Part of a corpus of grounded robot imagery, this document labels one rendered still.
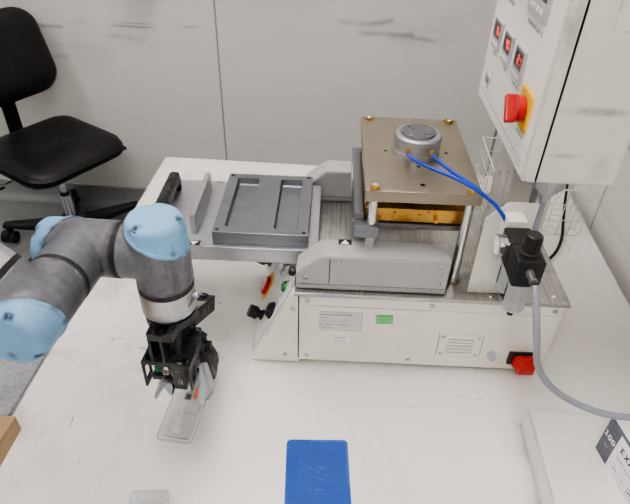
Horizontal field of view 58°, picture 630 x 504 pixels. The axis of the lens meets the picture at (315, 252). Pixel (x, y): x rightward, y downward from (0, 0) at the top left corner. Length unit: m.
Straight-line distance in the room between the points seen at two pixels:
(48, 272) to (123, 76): 2.03
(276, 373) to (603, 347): 0.64
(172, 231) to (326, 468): 0.46
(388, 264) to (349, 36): 1.60
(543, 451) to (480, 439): 0.10
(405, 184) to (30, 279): 0.54
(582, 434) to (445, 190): 0.44
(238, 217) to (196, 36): 1.55
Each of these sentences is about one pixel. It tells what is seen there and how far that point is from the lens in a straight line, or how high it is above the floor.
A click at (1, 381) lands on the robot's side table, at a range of 1.18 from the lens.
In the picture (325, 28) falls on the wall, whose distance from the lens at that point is 2.41.
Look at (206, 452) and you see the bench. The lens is 0.98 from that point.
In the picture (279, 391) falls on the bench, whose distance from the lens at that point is 1.04.
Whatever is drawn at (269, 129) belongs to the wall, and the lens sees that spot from 2.59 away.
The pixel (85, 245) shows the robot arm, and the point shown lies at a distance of 0.74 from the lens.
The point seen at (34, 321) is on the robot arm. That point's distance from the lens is 0.65.
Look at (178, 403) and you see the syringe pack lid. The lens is 0.97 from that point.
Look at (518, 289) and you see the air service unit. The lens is 0.86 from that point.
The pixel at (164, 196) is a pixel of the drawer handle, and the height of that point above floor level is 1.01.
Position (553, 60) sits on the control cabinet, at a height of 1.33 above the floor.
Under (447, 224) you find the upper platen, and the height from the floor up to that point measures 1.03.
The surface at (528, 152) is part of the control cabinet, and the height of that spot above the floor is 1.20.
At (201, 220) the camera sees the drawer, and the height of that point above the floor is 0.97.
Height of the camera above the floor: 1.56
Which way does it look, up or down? 38 degrees down
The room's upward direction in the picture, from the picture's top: 2 degrees clockwise
